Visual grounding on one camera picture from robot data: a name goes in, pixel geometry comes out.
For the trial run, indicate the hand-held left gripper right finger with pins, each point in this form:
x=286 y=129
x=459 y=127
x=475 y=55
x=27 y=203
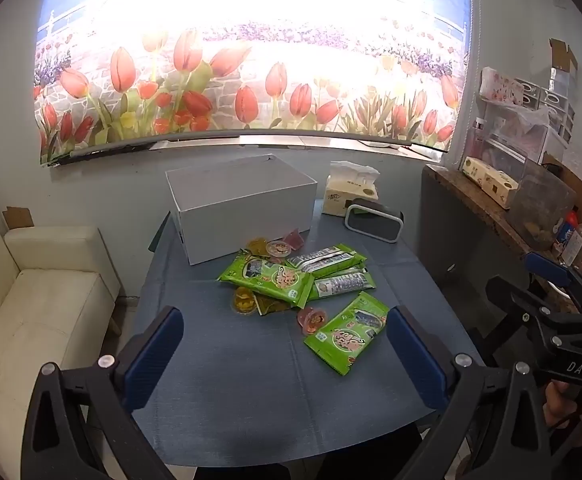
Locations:
x=416 y=360

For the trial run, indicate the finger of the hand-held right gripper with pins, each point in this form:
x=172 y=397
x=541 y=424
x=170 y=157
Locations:
x=546 y=263
x=508 y=300

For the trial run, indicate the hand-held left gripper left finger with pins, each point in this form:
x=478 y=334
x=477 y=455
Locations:
x=153 y=355

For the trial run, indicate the green snack packet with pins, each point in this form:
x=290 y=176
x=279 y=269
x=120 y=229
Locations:
x=346 y=332
x=326 y=257
x=266 y=275
x=343 y=282

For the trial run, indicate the orange jelly cup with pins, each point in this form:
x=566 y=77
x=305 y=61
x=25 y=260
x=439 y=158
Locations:
x=243 y=302

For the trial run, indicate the pink jelly cup cartoon lid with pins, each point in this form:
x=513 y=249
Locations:
x=311 y=321

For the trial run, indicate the yellow jelly cup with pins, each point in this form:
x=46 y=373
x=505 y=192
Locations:
x=257 y=246

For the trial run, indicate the white cardboard box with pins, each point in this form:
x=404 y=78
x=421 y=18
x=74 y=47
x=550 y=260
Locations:
x=241 y=220

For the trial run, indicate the pale pink jelly cup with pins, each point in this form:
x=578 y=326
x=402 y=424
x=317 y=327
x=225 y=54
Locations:
x=277 y=248

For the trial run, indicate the red jelly cup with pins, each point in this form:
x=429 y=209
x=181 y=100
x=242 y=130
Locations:
x=295 y=237

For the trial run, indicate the person's right hand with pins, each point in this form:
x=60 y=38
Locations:
x=558 y=405

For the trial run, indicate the bottle with blue label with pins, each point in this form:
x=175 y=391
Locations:
x=566 y=237

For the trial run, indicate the clear plastic container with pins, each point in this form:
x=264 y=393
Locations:
x=541 y=205

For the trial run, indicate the stone top side counter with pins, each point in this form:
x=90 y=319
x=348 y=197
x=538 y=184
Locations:
x=471 y=205

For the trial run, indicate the cream patterned carton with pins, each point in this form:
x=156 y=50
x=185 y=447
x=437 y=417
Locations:
x=491 y=180

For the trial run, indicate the blue tablecloth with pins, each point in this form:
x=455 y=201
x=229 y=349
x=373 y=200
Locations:
x=251 y=400

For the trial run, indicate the white leather sofa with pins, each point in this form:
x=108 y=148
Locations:
x=46 y=300

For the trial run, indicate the clear storage drawers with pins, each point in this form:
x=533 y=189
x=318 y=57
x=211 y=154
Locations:
x=536 y=125

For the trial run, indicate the black speaker with white rim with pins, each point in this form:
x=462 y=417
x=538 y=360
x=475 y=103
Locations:
x=373 y=222

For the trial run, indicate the cream tissue pack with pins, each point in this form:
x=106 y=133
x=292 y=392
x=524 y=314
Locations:
x=343 y=195

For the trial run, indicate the floral print box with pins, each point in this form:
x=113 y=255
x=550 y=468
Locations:
x=501 y=87

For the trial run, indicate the brown cardboard sheet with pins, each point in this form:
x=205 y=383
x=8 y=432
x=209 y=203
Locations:
x=18 y=217

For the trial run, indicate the folded cardboard flap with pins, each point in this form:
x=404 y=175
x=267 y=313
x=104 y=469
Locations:
x=561 y=55

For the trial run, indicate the tulip print window blind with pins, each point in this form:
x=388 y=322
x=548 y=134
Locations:
x=271 y=85

